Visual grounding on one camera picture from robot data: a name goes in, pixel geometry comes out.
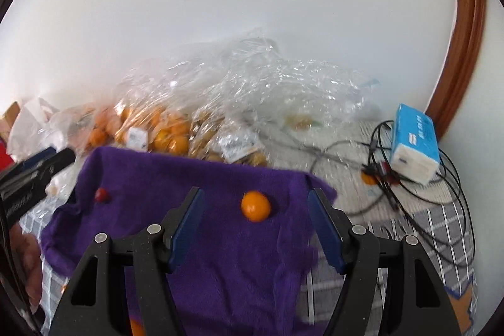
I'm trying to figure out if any white plastic bag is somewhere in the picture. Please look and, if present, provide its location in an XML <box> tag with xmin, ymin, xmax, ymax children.
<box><xmin>8</xmin><ymin>97</ymin><xmax>60</xmax><ymax>160</ymax></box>

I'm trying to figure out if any clear bag of brown fruits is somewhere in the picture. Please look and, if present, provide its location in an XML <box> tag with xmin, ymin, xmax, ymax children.
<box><xmin>188</xmin><ymin>108</ymin><xmax>269</xmax><ymax>168</ymax></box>

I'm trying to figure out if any brown wooden door frame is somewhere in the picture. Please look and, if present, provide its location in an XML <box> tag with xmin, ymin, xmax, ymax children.
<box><xmin>425</xmin><ymin>0</ymin><xmax>489</xmax><ymax>140</ymax></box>

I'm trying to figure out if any person's left hand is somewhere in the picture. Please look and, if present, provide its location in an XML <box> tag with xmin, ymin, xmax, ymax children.
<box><xmin>10</xmin><ymin>224</ymin><xmax>43</xmax><ymax>311</ymax></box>

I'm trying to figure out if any crumpled clear plastic bag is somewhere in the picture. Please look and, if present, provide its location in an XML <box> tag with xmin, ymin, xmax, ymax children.
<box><xmin>215</xmin><ymin>27</ymin><xmax>381</xmax><ymax>150</ymax></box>

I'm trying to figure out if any grey checked blanket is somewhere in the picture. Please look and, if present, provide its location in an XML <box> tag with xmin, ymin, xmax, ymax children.
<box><xmin>16</xmin><ymin>119</ymin><xmax>479</xmax><ymax>336</ymax></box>

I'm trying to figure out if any purple towel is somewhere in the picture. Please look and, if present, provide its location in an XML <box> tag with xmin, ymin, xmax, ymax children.
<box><xmin>40</xmin><ymin>146</ymin><xmax>338</xmax><ymax>336</ymax></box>

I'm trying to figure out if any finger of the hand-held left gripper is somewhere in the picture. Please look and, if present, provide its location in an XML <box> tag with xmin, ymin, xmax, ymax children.
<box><xmin>39</xmin><ymin>148</ymin><xmax>77</xmax><ymax>187</ymax></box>
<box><xmin>14</xmin><ymin>146</ymin><xmax>58</xmax><ymax>172</ymax></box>

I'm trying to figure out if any grey cable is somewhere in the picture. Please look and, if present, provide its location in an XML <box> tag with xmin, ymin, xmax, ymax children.
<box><xmin>252</xmin><ymin>123</ymin><xmax>394</xmax><ymax>219</ymax></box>

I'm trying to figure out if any brown cardboard box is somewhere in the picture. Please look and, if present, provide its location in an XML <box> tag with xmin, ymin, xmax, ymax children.
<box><xmin>0</xmin><ymin>102</ymin><xmax>23</xmax><ymax>142</ymax></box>

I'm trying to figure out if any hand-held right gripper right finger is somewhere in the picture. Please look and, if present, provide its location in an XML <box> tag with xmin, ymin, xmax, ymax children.
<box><xmin>308</xmin><ymin>187</ymin><xmax>461</xmax><ymax>336</ymax></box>

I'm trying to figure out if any blue tissue pack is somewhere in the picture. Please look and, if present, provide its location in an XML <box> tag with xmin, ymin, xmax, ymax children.
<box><xmin>390</xmin><ymin>104</ymin><xmax>441</xmax><ymax>186</ymax></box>

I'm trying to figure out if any red box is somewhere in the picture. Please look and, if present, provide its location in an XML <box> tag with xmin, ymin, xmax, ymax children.
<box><xmin>0</xmin><ymin>145</ymin><xmax>15</xmax><ymax>170</ymax></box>

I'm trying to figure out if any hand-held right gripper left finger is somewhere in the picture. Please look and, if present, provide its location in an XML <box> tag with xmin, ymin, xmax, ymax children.
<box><xmin>48</xmin><ymin>186</ymin><xmax>205</xmax><ymax>336</ymax></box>

